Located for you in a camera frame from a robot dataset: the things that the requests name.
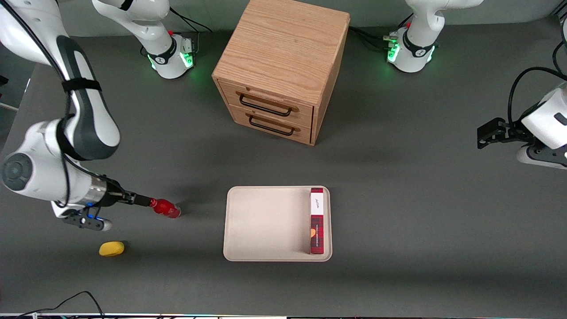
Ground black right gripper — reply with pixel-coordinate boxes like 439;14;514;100
103;179;152;208

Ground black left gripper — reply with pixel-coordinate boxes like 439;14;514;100
477;117;535;149

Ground red coke bottle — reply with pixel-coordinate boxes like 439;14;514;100
149;198;182;219

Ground beige plastic tray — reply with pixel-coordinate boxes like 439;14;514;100
223;186;333;262

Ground yellow lemon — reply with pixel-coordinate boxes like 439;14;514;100
99;241;125;257

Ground red plaid carton box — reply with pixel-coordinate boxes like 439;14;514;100
310;187;325;255

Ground wooden drawer cabinet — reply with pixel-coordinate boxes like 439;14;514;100
212;0;351;146

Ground black looped wrist cable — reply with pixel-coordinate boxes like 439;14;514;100
507;66;567;130

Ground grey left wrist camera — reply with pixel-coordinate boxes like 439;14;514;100
516;143;567;170

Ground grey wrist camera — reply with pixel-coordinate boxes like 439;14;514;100
516;143;567;170
61;207;113;232

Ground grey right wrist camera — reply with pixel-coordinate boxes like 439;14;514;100
61;207;113;232

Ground black cable at table edge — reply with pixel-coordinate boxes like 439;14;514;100
17;291;105;318

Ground black velcro strap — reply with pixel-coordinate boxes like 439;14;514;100
61;78;101;93

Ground black metal drawer handle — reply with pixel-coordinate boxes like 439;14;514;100
246;113;300;136
239;91;299;117

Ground black left base cables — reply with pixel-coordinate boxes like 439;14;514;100
349;13;415;50

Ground black base cables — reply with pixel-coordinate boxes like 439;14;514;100
349;13;415;50
141;6;214;57

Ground black cable along right arm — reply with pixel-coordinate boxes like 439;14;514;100
0;0;127;209

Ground black right base cables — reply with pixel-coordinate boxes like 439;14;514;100
141;6;214;57

